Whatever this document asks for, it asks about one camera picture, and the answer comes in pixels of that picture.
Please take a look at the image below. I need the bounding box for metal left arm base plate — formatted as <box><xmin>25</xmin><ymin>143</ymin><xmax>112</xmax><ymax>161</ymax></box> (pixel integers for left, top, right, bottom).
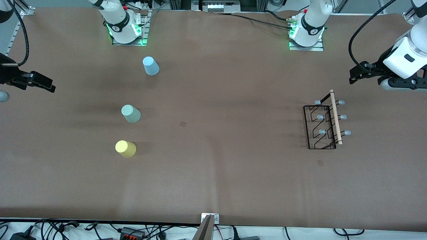
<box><xmin>289</xmin><ymin>15</ymin><xmax>325</xmax><ymax>51</ymax></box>

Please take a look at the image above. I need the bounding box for white power strip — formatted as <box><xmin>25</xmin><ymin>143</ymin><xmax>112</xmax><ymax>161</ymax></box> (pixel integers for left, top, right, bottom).
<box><xmin>132</xmin><ymin>0</ymin><xmax>155</xmax><ymax>10</ymax></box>

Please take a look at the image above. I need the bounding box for yellow plastic cup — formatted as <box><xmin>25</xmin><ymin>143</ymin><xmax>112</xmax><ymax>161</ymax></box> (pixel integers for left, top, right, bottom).
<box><xmin>115</xmin><ymin>140</ymin><xmax>137</xmax><ymax>158</ymax></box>

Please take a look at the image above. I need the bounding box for black table edge strip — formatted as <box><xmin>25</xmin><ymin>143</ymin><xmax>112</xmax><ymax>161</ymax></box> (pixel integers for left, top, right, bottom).
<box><xmin>0</xmin><ymin>217</ymin><xmax>202</xmax><ymax>226</ymax></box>

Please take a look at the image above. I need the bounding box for silver mounting bracket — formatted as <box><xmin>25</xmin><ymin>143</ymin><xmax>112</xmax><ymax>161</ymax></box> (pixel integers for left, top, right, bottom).
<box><xmin>201</xmin><ymin>213</ymin><xmax>220</xmax><ymax>224</ymax></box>

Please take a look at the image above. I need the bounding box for perforated metal rail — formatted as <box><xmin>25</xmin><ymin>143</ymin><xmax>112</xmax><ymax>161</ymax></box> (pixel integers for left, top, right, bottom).
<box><xmin>4</xmin><ymin>15</ymin><xmax>25</xmax><ymax>57</ymax></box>

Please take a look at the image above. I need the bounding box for light blue plastic cup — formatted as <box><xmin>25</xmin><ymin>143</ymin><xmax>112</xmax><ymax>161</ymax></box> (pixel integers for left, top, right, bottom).
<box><xmin>142</xmin><ymin>56</ymin><xmax>160</xmax><ymax>76</ymax></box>

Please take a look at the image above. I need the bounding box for black looped cable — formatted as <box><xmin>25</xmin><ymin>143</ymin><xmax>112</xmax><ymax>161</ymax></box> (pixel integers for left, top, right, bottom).
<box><xmin>334</xmin><ymin>228</ymin><xmax>365</xmax><ymax>236</ymax></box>

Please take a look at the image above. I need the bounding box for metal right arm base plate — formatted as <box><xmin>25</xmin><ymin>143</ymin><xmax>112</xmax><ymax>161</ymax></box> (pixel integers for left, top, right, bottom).
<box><xmin>112</xmin><ymin>9</ymin><xmax>149</xmax><ymax>46</ymax></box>

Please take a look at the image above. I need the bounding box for brown table mat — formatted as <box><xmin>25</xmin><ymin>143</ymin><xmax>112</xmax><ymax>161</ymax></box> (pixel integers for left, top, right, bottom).
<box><xmin>0</xmin><ymin>7</ymin><xmax>427</xmax><ymax>232</ymax></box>

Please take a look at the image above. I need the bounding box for pale green plastic cup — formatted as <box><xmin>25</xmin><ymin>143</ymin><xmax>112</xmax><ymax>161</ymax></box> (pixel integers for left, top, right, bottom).
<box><xmin>121</xmin><ymin>104</ymin><xmax>141</xmax><ymax>123</ymax></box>

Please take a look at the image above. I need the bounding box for red and black connector block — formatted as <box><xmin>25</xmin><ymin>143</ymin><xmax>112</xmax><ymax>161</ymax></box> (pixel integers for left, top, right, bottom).
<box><xmin>118</xmin><ymin>227</ymin><xmax>145</xmax><ymax>239</ymax></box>

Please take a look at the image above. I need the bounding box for black wire cup holder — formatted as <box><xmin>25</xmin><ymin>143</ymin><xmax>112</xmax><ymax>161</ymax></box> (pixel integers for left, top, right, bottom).
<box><xmin>303</xmin><ymin>89</ymin><xmax>351</xmax><ymax>150</ymax></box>

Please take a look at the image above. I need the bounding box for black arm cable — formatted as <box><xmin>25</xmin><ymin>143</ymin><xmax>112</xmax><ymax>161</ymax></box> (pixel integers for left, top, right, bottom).
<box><xmin>349</xmin><ymin>0</ymin><xmax>398</xmax><ymax>67</ymax></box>
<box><xmin>3</xmin><ymin>0</ymin><xmax>30</xmax><ymax>66</ymax></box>

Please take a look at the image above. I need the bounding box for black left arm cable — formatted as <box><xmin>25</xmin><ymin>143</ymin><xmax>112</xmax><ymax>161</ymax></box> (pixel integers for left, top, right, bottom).
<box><xmin>349</xmin><ymin>0</ymin><xmax>398</xmax><ymax>67</ymax></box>

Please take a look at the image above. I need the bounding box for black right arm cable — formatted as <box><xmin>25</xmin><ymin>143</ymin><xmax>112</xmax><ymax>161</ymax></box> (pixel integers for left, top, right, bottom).
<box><xmin>3</xmin><ymin>0</ymin><xmax>30</xmax><ymax>66</ymax></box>

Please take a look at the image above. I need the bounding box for black cable on mat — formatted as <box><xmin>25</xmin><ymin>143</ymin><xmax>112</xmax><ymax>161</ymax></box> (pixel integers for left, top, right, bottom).
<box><xmin>213</xmin><ymin>10</ymin><xmax>296</xmax><ymax>31</ymax></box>

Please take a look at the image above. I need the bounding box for grey metal pole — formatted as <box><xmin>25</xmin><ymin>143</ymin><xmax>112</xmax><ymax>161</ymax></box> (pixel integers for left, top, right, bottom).
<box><xmin>192</xmin><ymin>215</ymin><xmax>215</xmax><ymax>240</ymax></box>

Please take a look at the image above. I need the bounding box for black power adapter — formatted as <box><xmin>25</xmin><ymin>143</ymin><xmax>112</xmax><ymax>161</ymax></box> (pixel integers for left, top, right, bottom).
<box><xmin>9</xmin><ymin>230</ymin><xmax>37</xmax><ymax>240</ymax></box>

